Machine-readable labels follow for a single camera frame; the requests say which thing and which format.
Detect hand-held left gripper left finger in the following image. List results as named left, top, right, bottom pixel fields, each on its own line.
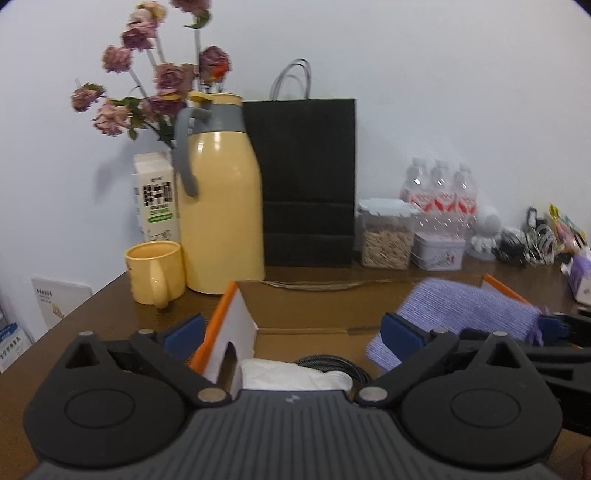
left=58, top=314, right=234, bottom=407

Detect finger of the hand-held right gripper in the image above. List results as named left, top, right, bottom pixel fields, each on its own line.
left=522, top=344, right=591, bottom=377
left=538, top=311, right=591, bottom=347

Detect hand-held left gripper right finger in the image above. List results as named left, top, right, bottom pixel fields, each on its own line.
left=353, top=313, right=527, bottom=407

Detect black braided cable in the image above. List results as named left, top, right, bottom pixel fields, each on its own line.
left=295, top=353, right=372, bottom=393

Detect purple cloth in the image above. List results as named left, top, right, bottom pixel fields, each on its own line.
left=366, top=277, right=542, bottom=372

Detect red cardboard box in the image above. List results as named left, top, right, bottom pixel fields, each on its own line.
left=189, top=273, right=539, bottom=402

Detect iridescent white bundle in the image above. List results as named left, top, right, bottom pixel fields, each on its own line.
left=240, top=357, right=352, bottom=391

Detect purple tissue pack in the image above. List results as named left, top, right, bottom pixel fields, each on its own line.
left=561, top=253, right=591, bottom=305

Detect yellow mug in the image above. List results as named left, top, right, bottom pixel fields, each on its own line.
left=126, top=241, right=186, bottom=309

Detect white printed tin box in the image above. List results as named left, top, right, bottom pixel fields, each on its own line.
left=411, top=231, right=467, bottom=272

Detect clear seed container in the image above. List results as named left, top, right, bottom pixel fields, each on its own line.
left=358, top=198, right=419, bottom=270

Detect yellow snack packet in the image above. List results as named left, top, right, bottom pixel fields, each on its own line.
left=549, top=203, right=591, bottom=254

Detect white robot toy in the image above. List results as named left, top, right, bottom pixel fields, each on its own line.
left=468, top=203, right=504, bottom=261

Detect white booklet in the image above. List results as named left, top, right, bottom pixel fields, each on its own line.
left=31, top=277, right=93, bottom=330

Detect yellow thermos jug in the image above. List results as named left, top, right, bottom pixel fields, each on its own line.
left=172, top=91, right=267, bottom=295

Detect white milk carton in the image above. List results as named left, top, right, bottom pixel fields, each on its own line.
left=133, top=152, right=181, bottom=243

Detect clear water bottle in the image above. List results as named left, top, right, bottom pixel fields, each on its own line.
left=452, top=162, right=478, bottom=241
left=429, top=161, right=456, bottom=234
left=401, top=157, right=433, bottom=217

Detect blue white box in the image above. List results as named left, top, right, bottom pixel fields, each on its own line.
left=0, top=318, right=34, bottom=374

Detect black paper bag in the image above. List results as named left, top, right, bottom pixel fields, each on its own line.
left=242, top=58, right=358, bottom=268

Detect dried pink rose bouquet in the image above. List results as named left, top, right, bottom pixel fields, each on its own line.
left=70, top=0, right=232, bottom=149

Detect white tangled cables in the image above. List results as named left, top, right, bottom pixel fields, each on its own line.
left=524, top=222, right=561, bottom=266

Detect black tangled cables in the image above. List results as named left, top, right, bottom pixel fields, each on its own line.
left=496, top=226, right=529, bottom=266

